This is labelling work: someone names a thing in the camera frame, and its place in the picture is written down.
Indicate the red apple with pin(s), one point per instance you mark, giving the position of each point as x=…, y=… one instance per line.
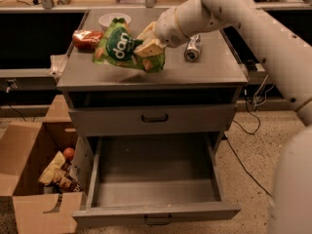
x=68, y=153

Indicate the cardboard box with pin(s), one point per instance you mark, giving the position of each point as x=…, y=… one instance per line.
x=26, y=149

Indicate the green rice chip bag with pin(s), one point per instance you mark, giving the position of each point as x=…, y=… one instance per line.
x=117, y=46

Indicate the open grey drawer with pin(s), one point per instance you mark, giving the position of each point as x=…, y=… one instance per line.
x=154, y=180

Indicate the white bowl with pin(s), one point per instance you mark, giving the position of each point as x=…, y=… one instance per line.
x=105, y=20

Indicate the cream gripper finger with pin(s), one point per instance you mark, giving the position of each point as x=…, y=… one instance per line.
x=150, y=48

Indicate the red soda can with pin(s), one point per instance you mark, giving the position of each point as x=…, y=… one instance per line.
x=86, y=40

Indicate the yellow snack bag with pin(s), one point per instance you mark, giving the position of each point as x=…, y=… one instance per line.
x=47, y=176

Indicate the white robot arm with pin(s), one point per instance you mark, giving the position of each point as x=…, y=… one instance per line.
x=287, y=59

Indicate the brown snack packet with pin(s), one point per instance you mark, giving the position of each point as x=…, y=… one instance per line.
x=64, y=181

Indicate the closed grey upper drawer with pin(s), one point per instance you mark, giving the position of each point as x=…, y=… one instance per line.
x=151, y=120

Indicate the silver blue drink can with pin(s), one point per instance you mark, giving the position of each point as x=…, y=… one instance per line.
x=193, y=48

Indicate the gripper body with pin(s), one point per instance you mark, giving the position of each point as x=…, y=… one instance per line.
x=167, y=28

